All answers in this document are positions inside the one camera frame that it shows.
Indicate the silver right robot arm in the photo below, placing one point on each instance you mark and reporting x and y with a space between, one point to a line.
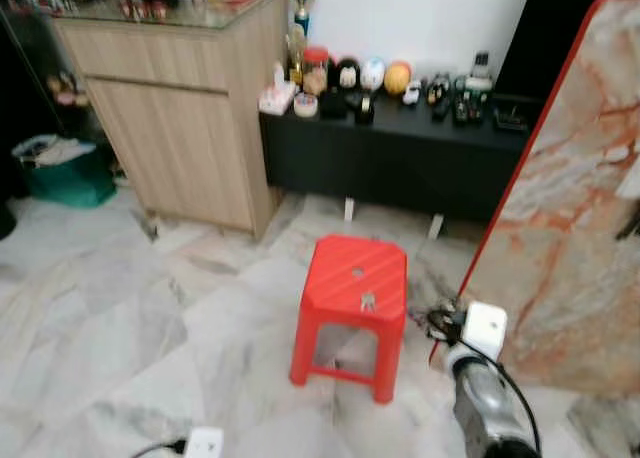
490 408

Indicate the red plastic stool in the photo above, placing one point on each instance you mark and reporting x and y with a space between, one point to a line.
355 273

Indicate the marble board with red edge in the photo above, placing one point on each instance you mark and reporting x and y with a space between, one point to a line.
570 208

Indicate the black low tv console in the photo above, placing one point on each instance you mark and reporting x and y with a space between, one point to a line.
390 168

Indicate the black remote control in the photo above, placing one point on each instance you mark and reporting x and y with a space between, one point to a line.
461 112
441 110
477 113

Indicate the black tray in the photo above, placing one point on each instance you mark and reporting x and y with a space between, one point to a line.
510 116

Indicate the black tape dispenser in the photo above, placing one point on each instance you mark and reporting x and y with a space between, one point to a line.
364 111

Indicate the small white black figure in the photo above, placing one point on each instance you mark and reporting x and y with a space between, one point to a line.
412 94

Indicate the small black yellow figure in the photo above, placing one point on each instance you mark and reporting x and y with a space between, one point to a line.
437 90

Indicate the green desk holder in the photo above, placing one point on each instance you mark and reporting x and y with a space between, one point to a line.
475 90

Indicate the black wallet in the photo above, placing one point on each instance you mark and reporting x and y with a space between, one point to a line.
332 104

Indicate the yellow round plush toy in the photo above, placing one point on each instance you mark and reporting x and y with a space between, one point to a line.
398 79

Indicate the white round plush toy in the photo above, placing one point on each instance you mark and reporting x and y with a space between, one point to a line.
372 75

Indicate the white tape roll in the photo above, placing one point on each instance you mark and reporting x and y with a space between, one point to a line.
305 106

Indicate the black round plush toy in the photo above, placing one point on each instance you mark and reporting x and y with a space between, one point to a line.
347 74

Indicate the clear jar with red lid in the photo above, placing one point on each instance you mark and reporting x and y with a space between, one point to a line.
316 73

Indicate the white pink tissue pack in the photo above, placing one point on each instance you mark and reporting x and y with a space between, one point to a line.
276 98

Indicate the black television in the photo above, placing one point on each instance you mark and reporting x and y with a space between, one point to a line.
545 38

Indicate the small gold trophy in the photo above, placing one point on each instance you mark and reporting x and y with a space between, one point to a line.
296 56

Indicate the light wooden cabinet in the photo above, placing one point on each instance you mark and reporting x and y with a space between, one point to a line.
170 118

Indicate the green bag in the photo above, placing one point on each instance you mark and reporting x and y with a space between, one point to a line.
70 183

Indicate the small red tea cup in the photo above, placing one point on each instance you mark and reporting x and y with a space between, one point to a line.
141 11
157 13
126 9

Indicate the white papers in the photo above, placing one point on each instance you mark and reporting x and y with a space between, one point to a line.
55 150

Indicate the black round base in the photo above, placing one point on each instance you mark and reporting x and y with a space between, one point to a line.
6 223

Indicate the dark glass display cabinet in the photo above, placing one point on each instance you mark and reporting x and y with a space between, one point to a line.
25 58

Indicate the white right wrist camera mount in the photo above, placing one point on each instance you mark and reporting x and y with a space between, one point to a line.
485 328

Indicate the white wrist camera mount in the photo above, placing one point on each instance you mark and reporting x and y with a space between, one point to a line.
205 444
485 328

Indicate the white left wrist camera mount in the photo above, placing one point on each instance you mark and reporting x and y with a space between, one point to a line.
205 444

